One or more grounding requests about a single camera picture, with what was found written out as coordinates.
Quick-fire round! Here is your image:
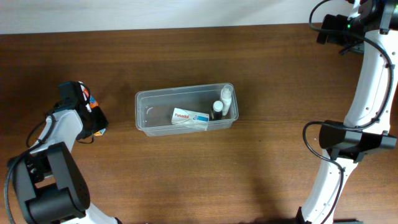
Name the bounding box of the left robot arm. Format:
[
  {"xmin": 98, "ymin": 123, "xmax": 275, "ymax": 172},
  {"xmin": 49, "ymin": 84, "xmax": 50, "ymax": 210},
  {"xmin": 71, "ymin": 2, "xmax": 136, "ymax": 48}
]
[{"xmin": 4, "ymin": 82, "xmax": 120, "ymax": 224}]

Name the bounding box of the white Panadol box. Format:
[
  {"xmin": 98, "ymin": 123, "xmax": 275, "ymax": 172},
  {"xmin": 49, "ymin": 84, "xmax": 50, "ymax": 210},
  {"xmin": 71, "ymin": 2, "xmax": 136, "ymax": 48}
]
[{"xmin": 171, "ymin": 108, "xmax": 210, "ymax": 131}]

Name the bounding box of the clear plastic container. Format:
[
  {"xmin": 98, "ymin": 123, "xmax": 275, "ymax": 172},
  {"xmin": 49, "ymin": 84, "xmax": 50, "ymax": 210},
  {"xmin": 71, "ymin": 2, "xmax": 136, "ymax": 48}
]
[{"xmin": 135, "ymin": 83, "xmax": 239, "ymax": 137}]

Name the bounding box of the orange tube white cap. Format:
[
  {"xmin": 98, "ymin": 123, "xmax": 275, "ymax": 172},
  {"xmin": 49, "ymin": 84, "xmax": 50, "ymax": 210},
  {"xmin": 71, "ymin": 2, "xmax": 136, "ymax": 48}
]
[{"xmin": 81, "ymin": 87, "xmax": 99, "ymax": 109}]

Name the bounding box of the dark bottle white cap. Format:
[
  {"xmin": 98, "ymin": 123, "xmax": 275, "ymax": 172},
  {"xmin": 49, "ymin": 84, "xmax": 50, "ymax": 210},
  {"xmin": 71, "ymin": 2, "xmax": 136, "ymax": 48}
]
[{"xmin": 210, "ymin": 100, "xmax": 223, "ymax": 121}]

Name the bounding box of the small jar gold lid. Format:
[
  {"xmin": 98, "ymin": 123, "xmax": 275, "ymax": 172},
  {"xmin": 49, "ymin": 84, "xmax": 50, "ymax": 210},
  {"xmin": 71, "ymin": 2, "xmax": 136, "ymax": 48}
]
[{"xmin": 94, "ymin": 128, "xmax": 106, "ymax": 136}]

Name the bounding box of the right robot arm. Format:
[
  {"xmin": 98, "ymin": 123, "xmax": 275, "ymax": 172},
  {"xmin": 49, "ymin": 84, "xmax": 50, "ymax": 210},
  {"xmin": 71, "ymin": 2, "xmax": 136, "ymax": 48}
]
[{"xmin": 295, "ymin": 0, "xmax": 397, "ymax": 223}]

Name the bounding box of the white spray bottle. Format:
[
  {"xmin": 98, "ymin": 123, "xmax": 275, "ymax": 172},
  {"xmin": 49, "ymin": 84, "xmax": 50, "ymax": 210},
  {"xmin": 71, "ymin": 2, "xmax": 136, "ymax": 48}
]
[{"xmin": 220, "ymin": 85, "xmax": 233, "ymax": 116}]

